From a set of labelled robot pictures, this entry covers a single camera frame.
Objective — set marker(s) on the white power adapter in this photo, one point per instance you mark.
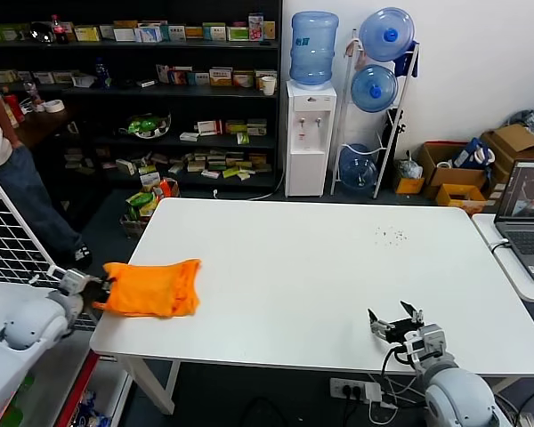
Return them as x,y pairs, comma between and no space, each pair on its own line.
373,393

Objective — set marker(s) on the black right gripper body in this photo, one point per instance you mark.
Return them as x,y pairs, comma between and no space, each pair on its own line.
405,332

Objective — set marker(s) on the plain white medicine box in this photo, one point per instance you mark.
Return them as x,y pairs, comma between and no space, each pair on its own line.
123,35

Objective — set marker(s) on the orange yellow medicine box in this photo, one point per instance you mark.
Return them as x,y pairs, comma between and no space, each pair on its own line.
269,30

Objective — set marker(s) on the grey open laptop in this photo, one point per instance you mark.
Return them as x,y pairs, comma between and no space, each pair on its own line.
529,200

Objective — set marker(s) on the white pink medicine box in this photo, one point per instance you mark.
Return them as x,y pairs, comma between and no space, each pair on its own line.
162,74

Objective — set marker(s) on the white water dispenser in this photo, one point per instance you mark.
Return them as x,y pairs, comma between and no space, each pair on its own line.
309,147

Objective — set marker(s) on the shiny dark bowl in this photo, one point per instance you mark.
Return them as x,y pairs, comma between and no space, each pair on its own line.
41,33

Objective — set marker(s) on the open brown cardboard box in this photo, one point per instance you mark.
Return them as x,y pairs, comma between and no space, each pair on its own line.
458,175

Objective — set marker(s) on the white paper cup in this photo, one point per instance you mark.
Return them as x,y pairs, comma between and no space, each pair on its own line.
269,86

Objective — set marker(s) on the slim yellow medicine box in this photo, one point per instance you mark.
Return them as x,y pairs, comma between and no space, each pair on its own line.
194,33

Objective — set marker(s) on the orange snack bag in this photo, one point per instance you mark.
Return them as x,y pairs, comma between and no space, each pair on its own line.
164,189

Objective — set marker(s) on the white power strip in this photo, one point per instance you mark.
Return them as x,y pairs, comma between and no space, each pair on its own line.
347,389

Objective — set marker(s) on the blue white tote bag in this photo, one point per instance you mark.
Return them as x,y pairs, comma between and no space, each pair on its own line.
471,153

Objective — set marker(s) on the dark brown wooden desk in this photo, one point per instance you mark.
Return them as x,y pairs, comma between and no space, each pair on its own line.
44,126

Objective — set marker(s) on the cardboard snack crate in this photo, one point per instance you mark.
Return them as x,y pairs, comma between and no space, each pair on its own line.
133,228

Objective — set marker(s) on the open white carton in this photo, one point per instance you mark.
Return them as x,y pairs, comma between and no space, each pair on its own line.
83,81

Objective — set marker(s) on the white orange medicine box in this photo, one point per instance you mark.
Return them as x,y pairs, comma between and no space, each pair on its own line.
258,75

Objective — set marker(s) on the black stand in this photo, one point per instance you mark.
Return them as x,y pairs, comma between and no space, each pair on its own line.
394,129

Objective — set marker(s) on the dark blue hanging cloth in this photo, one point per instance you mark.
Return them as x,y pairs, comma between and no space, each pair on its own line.
405,60

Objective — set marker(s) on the flat small white box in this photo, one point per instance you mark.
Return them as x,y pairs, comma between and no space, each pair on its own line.
145,83

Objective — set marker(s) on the red banded white box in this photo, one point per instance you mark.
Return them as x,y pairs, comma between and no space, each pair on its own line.
243,80

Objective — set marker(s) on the large white table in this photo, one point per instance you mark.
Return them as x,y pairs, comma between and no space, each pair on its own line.
293,267

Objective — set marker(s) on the flat white medicine box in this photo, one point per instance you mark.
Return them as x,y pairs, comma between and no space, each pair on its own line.
189,137

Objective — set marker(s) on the small orange carton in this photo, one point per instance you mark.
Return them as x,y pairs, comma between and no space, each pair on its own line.
409,185

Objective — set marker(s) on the white metal jug rack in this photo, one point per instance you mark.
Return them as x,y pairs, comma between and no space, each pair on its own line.
380,178

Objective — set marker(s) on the red can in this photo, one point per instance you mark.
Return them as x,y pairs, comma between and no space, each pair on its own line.
14,108

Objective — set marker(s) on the white green medicine box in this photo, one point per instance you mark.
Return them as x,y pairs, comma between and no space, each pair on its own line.
176,33

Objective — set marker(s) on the orange t-shirt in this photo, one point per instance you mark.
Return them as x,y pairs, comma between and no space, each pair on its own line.
151,289

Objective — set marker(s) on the yellow banded white box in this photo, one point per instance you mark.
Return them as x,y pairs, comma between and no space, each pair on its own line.
220,77

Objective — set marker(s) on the yellow cardboard box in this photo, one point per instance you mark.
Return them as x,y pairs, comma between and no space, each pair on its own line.
460,195

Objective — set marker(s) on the large green carton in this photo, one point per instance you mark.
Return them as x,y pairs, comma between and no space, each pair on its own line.
10,33

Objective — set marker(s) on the grey plastic bag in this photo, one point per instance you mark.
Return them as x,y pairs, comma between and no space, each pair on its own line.
410,168

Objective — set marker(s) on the small white medicine box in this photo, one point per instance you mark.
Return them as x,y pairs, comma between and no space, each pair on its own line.
201,79

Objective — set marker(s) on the green white stacked box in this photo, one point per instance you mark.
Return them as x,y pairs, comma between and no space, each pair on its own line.
256,127

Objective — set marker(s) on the bowl of green snacks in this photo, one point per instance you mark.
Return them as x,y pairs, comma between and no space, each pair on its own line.
144,126

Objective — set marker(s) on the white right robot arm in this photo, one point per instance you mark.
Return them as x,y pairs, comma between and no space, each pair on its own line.
458,396

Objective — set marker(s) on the blue water jug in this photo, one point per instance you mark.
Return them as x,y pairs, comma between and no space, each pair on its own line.
374,89
313,49
386,35
358,169

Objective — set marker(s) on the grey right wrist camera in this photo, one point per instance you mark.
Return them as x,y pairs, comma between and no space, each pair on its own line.
432,340

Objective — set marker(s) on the large tan cardboard box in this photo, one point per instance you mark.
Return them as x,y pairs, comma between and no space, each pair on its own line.
512,138

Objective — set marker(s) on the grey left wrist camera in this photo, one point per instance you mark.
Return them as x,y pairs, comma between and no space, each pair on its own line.
71,281

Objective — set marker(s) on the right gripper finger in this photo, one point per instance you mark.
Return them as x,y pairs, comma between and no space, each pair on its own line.
380,331
417,320

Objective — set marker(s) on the green snack bag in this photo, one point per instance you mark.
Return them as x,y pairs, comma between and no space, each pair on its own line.
140,204

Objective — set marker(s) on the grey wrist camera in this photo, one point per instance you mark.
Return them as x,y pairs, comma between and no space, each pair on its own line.
432,340
71,281

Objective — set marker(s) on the scattered small debris specks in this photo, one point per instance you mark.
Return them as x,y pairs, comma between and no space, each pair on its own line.
398,235

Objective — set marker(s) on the blue plastic bottle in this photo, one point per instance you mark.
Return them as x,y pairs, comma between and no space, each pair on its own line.
101,75

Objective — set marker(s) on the green striped white box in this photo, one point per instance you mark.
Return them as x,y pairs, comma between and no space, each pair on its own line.
214,32

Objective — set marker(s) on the tall pink colourful box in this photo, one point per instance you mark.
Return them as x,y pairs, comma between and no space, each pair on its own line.
256,26

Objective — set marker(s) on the black shelf unit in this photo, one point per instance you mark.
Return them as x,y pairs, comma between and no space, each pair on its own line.
182,92

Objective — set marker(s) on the green yellow medicine box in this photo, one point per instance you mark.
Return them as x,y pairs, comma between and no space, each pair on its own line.
236,127

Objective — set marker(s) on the cola bottle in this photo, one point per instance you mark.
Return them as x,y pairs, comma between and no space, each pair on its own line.
60,31

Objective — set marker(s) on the blue white medicine box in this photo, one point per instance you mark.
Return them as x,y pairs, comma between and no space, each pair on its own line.
150,34

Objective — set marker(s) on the yellow white medicine box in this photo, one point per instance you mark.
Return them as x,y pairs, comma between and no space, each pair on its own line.
87,34

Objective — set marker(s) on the light green medicine box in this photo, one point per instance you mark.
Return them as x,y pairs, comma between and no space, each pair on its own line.
237,34

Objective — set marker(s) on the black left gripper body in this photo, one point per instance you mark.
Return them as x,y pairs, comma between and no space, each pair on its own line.
95,294

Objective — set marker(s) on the red orange medicine box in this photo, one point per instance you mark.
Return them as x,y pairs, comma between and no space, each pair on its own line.
180,76

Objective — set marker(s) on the red striped white box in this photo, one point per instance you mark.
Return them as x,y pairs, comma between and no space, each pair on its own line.
209,128

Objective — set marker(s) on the white tape roll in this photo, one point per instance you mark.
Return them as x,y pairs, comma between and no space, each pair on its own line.
53,107

